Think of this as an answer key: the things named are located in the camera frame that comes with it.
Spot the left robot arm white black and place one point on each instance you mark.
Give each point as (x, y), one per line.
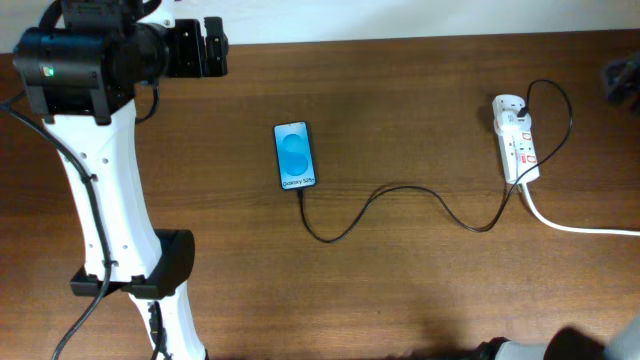
(80, 68)

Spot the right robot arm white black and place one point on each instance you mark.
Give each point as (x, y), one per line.
(621, 80)

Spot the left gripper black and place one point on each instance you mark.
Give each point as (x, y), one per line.
(197, 64)

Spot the blue screen Samsung smartphone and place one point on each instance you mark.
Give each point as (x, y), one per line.
(294, 154)

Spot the white USB charger plug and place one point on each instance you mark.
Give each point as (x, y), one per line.
(509, 122)

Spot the white power strip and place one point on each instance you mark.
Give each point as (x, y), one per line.
(517, 150)

